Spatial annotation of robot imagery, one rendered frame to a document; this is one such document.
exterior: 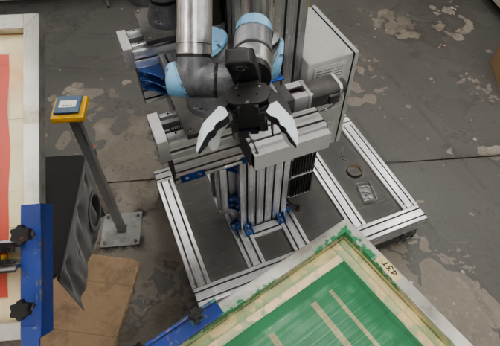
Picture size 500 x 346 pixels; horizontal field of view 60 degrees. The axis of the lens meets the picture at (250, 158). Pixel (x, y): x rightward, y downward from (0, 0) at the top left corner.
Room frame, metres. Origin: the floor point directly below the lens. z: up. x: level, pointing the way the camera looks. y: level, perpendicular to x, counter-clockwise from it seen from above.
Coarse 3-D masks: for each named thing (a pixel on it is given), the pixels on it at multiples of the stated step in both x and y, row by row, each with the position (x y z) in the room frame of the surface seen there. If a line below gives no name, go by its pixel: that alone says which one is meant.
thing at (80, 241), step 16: (80, 176) 0.94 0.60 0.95; (80, 192) 0.89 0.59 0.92; (96, 192) 1.00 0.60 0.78; (80, 208) 0.86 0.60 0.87; (96, 208) 0.97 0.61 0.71; (80, 224) 0.81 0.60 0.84; (96, 224) 0.89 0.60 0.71; (80, 240) 0.77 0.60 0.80; (64, 256) 0.63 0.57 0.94; (80, 256) 0.72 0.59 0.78; (64, 272) 0.60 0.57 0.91; (80, 272) 0.67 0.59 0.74; (64, 288) 0.57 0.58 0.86; (80, 288) 0.63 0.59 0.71; (80, 304) 0.58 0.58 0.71
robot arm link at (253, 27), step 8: (248, 16) 0.76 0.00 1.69; (256, 16) 0.75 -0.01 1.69; (264, 16) 0.76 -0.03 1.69; (240, 24) 0.74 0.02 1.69; (248, 24) 0.73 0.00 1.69; (256, 24) 0.73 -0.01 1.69; (264, 24) 0.73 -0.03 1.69; (240, 32) 0.71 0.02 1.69; (248, 32) 0.70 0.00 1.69; (256, 32) 0.70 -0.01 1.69; (264, 32) 0.71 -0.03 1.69; (272, 32) 0.74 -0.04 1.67; (240, 40) 0.68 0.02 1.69; (248, 40) 0.67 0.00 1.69; (256, 40) 0.67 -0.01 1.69; (264, 40) 0.68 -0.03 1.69
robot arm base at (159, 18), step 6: (150, 0) 1.41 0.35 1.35; (174, 0) 1.41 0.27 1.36; (150, 6) 1.42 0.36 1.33; (156, 6) 1.40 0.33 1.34; (162, 6) 1.39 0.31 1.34; (168, 6) 1.40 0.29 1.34; (174, 6) 1.41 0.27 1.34; (150, 12) 1.41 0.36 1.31; (156, 12) 1.40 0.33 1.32; (162, 12) 1.39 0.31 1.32; (168, 12) 1.39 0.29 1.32; (174, 12) 1.40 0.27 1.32; (150, 18) 1.40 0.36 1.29; (156, 18) 1.40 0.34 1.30; (162, 18) 1.38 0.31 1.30; (168, 18) 1.38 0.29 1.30; (174, 18) 1.39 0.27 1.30; (150, 24) 1.40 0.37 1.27; (156, 24) 1.38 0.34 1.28; (162, 24) 1.38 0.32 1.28; (168, 24) 1.38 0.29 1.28; (174, 24) 1.38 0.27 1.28; (162, 30) 1.38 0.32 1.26; (168, 30) 1.38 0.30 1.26
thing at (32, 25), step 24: (0, 24) 0.96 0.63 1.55; (24, 24) 0.96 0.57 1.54; (24, 48) 0.91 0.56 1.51; (24, 72) 0.86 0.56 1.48; (24, 96) 0.80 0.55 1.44; (24, 120) 0.75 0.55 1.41; (24, 144) 0.70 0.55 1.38; (24, 168) 0.65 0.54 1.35; (24, 192) 0.60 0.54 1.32; (0, 336) 0.33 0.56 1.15
